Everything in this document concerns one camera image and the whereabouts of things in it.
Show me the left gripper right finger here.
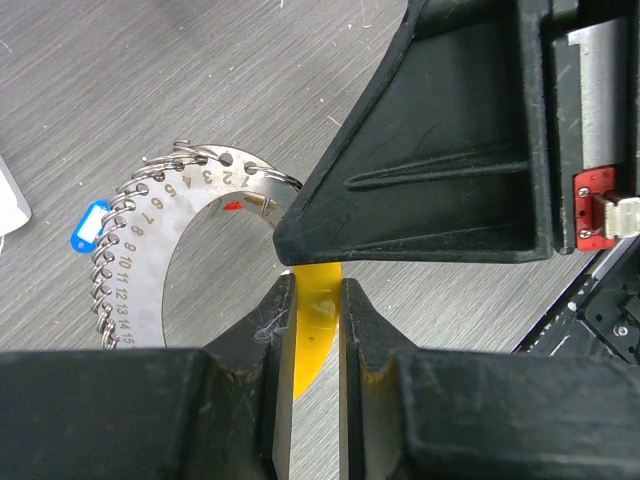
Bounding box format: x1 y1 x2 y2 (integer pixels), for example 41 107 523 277
339 279 639 479

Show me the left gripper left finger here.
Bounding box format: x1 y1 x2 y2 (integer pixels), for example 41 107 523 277
1 275 296 479

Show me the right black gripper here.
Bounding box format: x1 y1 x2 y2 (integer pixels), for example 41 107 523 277
273 1 639 365

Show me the metal numbered keyring organizer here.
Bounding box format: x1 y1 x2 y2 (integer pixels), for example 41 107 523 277
90 140 303 351

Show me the blue tag key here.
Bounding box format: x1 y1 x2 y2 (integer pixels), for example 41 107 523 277
70 200 109 254

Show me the yellow key tag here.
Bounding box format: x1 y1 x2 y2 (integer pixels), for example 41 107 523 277
244 197 270 207

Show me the white silver clothes rack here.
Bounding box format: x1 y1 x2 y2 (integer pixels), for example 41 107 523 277
0 158 32 236

